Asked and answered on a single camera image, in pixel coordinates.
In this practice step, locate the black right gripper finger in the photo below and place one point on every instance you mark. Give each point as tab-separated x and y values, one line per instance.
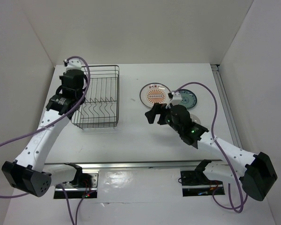
151	114
163	114

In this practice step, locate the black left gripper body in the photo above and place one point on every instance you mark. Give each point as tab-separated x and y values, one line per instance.
61	77

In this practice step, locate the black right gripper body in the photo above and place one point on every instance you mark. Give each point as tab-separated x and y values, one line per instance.
169	121

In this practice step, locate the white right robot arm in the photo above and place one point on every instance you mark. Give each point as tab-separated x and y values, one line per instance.
255	171

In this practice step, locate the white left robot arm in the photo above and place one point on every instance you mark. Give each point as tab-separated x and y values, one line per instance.
26	172

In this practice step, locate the small beige speckled dish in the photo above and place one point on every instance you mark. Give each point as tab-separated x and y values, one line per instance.
195	119

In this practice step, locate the small blue patterned plate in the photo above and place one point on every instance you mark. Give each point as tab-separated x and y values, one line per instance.
189	99

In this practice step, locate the orange sunburst plate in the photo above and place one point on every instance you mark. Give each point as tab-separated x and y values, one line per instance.
154	93

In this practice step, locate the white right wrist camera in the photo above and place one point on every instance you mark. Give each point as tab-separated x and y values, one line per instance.
174	99

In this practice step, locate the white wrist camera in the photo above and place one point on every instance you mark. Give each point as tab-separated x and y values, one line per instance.
72	64
174	99

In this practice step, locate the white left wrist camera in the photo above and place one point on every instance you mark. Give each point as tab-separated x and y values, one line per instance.
72	64

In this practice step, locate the metal wire dish rack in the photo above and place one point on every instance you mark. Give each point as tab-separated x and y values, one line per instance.
101	106

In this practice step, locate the aluminium front rail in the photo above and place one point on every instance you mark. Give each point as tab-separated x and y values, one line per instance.
138	165

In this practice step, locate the aluminium side rail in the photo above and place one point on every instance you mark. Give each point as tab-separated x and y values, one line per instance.
226	106

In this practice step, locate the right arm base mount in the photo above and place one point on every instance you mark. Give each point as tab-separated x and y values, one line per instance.
194	184

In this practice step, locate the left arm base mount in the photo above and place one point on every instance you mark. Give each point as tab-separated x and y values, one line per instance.
88	186

